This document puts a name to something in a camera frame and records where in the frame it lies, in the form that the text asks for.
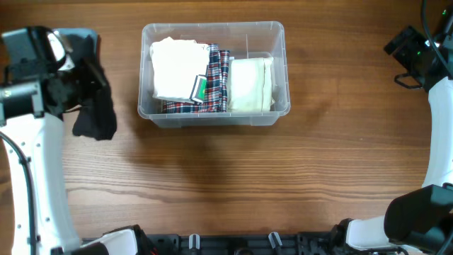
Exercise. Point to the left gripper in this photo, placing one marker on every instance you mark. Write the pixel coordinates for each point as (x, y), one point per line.
(72, 103)

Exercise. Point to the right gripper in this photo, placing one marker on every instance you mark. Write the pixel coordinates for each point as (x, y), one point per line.
(403, 53)

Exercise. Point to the black garment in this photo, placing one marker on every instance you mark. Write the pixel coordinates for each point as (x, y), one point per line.
(96, 118)

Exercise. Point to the white t-shirt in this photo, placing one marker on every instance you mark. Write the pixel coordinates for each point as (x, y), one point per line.
(180, 70)

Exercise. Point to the plaid flannel cloth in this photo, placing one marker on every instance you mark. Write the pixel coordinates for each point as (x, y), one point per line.
(216, 89)

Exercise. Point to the cream cloth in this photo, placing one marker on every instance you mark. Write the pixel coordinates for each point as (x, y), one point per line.
(250, 85)

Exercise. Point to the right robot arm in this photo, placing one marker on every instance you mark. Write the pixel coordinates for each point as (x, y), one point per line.
(419, 221)

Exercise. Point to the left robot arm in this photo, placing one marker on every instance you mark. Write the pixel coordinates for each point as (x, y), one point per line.
(52, 72)

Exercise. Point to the clear plastic storage container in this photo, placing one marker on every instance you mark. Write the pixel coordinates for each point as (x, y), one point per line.
(243, 40)

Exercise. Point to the folded blue denim jeans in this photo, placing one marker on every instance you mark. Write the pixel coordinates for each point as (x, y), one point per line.
(78, 38)

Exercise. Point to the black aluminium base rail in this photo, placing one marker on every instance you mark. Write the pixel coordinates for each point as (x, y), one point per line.
(289, 244)

